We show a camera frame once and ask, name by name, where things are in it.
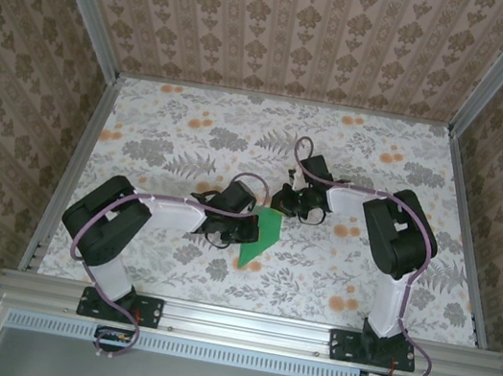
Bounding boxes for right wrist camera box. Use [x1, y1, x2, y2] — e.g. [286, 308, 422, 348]
[296, 151, 337, 184]

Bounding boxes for floral patterned table mat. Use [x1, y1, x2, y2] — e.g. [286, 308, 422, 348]
[36, 63, 503, 353]

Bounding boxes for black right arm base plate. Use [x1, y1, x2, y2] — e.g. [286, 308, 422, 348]
[326, 327, 420, 375]

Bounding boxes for slotted grey cable duct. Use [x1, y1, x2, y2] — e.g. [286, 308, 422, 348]
[5, 306, 367, 376]

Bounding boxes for aluminium back rail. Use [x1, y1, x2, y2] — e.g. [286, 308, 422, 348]
[117, 68, 453, 135]

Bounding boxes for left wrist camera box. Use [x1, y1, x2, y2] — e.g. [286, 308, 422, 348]
[215, 177, 259, 218]

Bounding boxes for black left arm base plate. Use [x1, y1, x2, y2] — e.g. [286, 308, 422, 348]
[76, 283, 166, 331]

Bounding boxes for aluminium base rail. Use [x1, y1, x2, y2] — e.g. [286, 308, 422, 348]
[0, 264, 503, 376]

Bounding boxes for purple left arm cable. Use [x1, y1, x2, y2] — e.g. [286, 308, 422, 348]
[51, 144, 265, 376]

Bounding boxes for green square paper sheet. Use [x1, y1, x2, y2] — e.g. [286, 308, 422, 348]
[233, 203, 286, 274]

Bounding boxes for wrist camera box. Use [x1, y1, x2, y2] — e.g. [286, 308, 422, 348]
[215, 177, 259, 218]
[296, 151, 337, 184]

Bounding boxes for aluminium side rail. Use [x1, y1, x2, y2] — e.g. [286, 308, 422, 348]
[15, 62, 126, 285]
[413, 129, 503, 351]

